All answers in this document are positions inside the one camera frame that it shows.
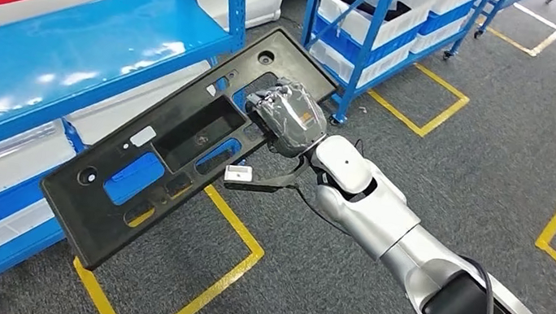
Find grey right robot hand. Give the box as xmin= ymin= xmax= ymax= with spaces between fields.
xmin=238 ymin=72 xmax=334 ymax=164

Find black plastic panel part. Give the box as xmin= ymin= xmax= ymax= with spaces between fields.
xmin=28 ymin=0 xmax=345 ymax=302

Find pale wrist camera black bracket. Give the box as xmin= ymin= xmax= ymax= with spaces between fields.
xmin=221 ymin=161 xmax=310 ymax=201

